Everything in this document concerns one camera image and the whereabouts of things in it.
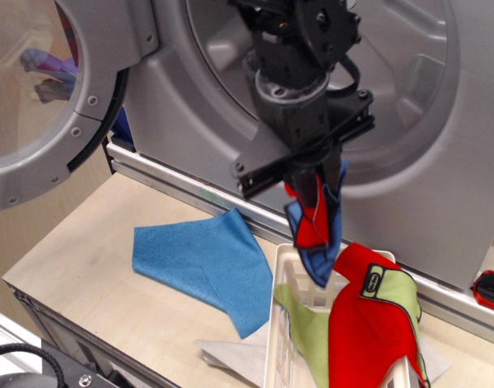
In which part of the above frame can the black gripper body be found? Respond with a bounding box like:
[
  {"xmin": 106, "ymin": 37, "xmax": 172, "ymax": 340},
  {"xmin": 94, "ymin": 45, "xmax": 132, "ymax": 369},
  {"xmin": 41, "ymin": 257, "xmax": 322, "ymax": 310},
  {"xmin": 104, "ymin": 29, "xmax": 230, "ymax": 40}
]
[{"xmin": 231, "ymin": 68, "xmax": 374, "ymax": 198}]

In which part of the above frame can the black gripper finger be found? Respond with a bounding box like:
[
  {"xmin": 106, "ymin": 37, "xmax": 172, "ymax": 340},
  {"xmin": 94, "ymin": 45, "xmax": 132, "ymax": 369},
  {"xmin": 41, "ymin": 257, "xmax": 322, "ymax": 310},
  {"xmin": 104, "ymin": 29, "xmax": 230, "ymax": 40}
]
[
  {"xmin": 292, "ymin": 167, "xmax": 319, "ymax": 209},
  {"xmin": 322, "ymin": 147, "xmax": 342, "ymax": 192}
]

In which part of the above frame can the blue and red garment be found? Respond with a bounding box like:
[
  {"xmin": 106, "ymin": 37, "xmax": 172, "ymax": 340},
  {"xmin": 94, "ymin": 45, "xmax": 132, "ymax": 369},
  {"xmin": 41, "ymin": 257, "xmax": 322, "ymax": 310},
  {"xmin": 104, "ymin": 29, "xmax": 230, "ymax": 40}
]
[{"xmin": 284, "ymin": 161, "xmax": 349, "ymax": 288}]

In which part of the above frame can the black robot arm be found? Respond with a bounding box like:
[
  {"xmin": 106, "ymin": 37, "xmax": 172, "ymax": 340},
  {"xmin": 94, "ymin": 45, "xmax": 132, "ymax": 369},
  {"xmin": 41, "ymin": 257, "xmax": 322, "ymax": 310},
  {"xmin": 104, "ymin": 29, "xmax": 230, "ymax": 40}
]
[{"xmin": 231, "ymin": 1, "xmax": 374, "ymax": 208}]

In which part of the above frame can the white plastic laundry basket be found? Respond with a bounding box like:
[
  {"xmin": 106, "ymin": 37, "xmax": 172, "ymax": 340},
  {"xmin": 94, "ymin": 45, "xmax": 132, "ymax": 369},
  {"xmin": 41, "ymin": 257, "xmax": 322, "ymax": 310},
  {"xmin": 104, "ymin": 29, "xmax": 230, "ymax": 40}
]
[{"xmin": 264, "ymin": 243, "xmax": 419, "ymax": 388}]

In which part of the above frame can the grey round machine door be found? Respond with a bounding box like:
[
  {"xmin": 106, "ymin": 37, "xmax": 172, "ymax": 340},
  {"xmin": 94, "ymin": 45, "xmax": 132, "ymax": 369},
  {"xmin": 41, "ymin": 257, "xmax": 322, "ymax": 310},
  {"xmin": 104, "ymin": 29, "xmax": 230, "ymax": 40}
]
[{"xmin": 0, "ymin": 1, "xmax": 158, "ymax": 211}]

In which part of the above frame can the blue cloth on table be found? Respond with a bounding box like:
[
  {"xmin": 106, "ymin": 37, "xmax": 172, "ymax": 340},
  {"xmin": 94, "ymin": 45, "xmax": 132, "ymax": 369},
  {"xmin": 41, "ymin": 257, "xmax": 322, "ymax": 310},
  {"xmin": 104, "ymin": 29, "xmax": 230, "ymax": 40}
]
[{"xmin": 132, "ymin": 209, "xmax": 272, "ymax": 338}]

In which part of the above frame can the red and green garment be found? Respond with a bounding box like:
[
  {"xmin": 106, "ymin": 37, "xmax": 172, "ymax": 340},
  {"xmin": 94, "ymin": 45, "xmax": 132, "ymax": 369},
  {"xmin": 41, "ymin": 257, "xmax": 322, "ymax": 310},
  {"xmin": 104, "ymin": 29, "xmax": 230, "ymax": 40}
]
[{"xmin": 273, "ymin": 243, "xmax": 430, "ymax": 387}]

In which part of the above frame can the blue object behind door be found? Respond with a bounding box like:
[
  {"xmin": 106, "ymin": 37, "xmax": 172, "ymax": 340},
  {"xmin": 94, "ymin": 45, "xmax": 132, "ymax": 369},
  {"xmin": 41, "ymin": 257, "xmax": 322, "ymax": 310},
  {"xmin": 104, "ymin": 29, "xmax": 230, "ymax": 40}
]
[{"xmin": 111, "ymin": 108, "xmax": 136, "ymax": 152}]

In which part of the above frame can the grey cloth under basket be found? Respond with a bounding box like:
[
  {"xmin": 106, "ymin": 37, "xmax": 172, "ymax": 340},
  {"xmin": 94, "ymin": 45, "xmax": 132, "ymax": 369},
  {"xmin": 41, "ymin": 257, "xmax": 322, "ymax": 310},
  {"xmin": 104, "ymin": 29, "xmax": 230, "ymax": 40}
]
[{"xmin": 193, "ymin": 324, "xmax": 451, "ymax": 387}]

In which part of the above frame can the red and black tool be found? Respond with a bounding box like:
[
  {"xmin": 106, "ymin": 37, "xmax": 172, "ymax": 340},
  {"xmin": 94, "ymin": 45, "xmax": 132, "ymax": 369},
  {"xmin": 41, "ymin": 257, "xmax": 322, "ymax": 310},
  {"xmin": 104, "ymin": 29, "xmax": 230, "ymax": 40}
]
[{"xmin": 471, "ymin": 270, "xmax": 494, "ymax": 310}]

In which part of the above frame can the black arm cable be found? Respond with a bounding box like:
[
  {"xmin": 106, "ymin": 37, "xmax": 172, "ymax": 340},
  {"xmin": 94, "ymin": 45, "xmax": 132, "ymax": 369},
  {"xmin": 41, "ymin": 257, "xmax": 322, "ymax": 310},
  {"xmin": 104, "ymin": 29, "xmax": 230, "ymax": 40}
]
[{"xmin": 326, "ymin": 54, "xmax": 363, "ymax": 98}]

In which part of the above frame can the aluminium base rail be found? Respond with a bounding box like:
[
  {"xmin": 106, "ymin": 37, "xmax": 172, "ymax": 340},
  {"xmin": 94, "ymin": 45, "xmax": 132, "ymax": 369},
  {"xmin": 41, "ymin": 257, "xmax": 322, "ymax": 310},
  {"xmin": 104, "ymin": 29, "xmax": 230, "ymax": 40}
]
[{"xmin": 105, "ymin": 142, "xmax": 494, "ymax": 343}]

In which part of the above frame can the black metal bracket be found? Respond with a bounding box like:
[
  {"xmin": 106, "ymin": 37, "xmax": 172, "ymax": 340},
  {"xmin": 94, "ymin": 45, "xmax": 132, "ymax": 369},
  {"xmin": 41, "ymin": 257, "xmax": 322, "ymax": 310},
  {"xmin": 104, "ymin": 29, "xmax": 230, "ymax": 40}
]
[{"xmin": 41, "ymin": 340, "xmax": 133, "ymax": 388}]

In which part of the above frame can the black braided cable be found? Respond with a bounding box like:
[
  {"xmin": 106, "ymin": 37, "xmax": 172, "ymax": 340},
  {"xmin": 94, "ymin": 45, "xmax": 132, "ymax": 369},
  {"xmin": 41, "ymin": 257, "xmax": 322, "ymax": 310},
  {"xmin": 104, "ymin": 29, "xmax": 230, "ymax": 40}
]
[{"xmin": 0, "ymin": 342, "xmax": 65, "ymax": 388}]

